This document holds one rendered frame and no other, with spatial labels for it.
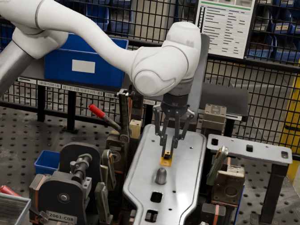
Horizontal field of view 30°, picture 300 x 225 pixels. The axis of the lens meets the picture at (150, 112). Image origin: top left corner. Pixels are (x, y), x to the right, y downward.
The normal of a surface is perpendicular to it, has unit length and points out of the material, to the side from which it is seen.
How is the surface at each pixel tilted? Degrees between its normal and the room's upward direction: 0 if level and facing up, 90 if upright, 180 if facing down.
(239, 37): 90
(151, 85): 91
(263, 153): 0
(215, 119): 88
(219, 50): 90
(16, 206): 0
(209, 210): 0
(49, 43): 111
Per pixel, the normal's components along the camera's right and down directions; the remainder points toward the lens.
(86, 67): -0.05, 0.49
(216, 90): 0.11, -0.86
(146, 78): -0.29, 0.51
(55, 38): 0.66, 0.67
